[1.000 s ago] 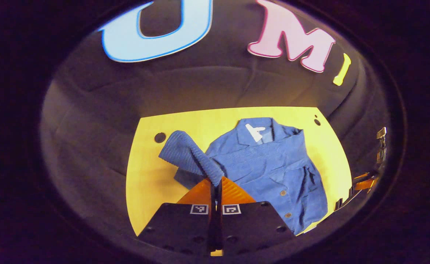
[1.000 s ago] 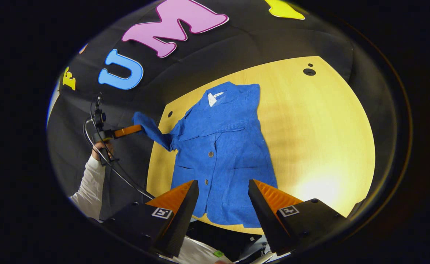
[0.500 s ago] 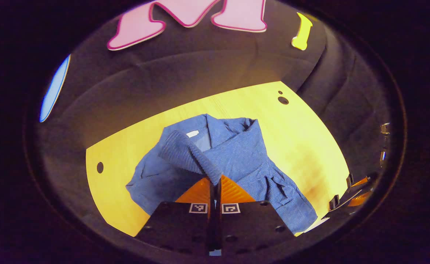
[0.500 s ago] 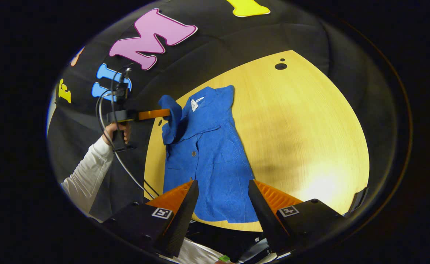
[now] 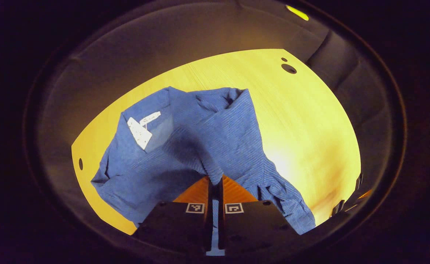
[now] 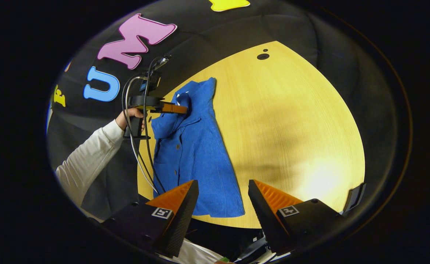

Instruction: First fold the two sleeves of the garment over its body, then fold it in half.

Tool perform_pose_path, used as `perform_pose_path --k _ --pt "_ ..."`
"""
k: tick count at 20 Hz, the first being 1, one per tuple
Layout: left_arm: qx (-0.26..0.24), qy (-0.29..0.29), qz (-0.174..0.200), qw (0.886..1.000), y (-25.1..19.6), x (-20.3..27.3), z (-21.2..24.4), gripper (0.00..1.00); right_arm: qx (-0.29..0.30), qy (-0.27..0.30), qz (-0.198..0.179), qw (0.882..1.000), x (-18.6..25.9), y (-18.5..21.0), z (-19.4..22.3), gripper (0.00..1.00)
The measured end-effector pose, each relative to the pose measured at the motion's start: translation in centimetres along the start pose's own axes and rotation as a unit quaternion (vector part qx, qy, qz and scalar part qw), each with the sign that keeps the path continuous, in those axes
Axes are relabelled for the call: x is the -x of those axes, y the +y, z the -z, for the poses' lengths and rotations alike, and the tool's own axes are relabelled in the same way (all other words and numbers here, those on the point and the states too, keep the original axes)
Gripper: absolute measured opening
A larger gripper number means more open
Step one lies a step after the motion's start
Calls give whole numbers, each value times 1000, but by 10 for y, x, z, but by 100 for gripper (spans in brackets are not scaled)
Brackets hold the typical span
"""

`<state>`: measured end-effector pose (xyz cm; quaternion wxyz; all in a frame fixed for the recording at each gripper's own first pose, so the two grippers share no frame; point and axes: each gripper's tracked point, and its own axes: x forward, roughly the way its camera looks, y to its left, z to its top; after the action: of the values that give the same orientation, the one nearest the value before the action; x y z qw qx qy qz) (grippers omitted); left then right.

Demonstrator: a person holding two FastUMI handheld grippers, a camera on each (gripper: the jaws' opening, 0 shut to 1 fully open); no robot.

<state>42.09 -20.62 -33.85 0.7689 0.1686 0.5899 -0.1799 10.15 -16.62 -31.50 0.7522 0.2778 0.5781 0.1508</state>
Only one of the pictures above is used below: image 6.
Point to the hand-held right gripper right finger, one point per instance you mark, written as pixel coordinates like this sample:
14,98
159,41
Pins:
262,216

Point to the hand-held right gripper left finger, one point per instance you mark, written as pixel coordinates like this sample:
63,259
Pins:
182,220

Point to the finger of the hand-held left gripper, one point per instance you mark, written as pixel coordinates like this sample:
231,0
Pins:
174,108

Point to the person's white top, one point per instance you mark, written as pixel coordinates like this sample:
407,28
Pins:
196,255

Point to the black table edge clamp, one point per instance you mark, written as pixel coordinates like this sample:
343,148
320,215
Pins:
354,198

